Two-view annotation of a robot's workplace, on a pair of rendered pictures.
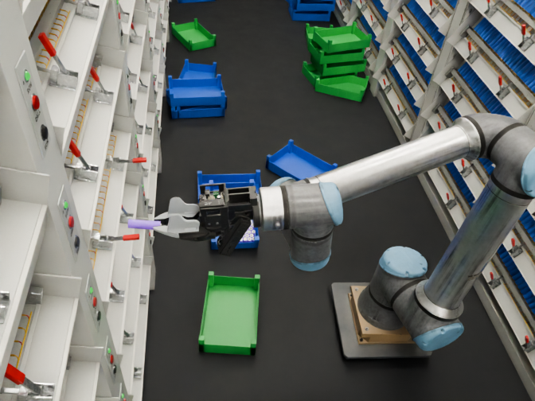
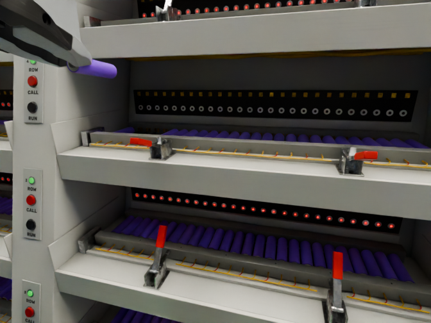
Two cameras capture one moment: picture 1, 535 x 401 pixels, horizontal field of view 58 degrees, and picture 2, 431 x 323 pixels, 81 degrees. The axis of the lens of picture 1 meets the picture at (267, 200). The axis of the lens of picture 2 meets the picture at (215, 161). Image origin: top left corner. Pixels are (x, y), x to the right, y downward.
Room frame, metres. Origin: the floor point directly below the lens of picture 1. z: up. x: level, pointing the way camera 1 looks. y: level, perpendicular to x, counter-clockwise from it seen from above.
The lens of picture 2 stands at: (0.93, 0.03, 0.79)
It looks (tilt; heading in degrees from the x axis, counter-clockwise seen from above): 4 degrees down; 115
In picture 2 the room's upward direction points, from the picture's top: 3 degrees clockwise
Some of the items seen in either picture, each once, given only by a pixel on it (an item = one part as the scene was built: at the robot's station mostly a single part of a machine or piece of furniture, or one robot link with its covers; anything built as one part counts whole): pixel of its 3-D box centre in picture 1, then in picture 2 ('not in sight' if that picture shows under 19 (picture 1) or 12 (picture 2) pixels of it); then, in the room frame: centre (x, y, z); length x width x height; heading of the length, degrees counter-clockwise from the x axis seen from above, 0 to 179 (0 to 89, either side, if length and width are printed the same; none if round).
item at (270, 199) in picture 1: (269, 209); not in sight; (0.70, -0.01, 0.90); 0.10 x 0.05 x 0.09; 11
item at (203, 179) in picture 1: (230, 190); not in sight; (1.68, 0.18, 0.04); 0.30 x 0.20 x 0.08; 101
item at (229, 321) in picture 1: (231, 311); not in sight; (1.02, 0.09, 0.04); 0.30 x 0.20 x 0.08; 2
